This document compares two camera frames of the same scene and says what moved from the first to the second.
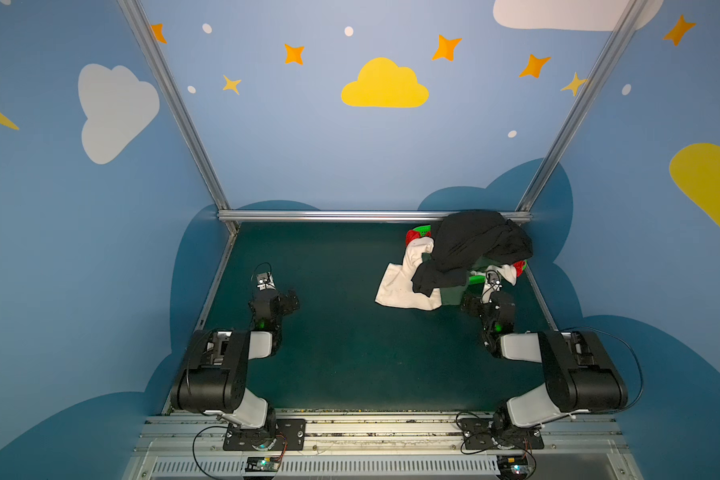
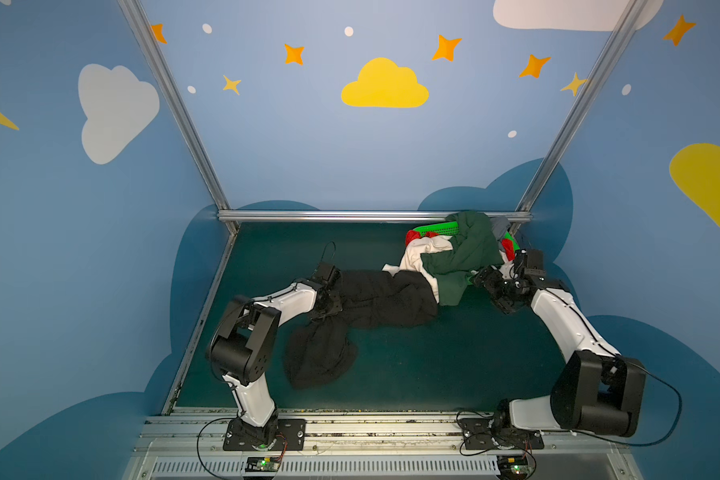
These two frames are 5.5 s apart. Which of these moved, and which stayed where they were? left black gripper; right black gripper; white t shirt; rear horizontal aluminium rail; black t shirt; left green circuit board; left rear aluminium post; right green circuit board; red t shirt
Moved: black t shirt; right black gripper; left black gripper
Stayed: left green circuit board; left rear aluminium post; white t shirt; rear horizontal aluminium rail; red t shirt; right green circuit board
